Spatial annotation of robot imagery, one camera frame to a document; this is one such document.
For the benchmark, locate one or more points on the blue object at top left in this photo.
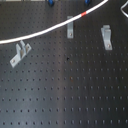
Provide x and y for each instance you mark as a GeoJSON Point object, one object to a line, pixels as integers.
{"type": "Point", "coordinates": [51, 3]}

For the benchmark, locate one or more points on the white object at right edge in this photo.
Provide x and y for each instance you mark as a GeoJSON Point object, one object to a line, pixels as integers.
{"type": "Point", "coordinates": [123, 11]}

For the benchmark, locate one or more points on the middle grey metal cable clip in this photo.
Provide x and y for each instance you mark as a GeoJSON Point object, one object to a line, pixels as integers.
{"type": "Point", "coordinates": [70, 33]}

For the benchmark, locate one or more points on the grey metal cable clip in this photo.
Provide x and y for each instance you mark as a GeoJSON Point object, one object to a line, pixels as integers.
{"type": "Point", "coordinates": [70, 33]}
{"type": "Point", "coordinates": [106, 35]}
{"type": "Point", "coordinates": [22, 50]}

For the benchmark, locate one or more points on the left grey metal cable clip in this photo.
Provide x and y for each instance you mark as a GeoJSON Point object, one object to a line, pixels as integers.
{"type": "Point", "coordinates": [22, 50]}

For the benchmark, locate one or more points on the right grey metal cable clip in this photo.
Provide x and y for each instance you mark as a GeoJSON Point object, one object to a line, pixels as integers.
{"type": "Point", "coordinates": [106, 35]}

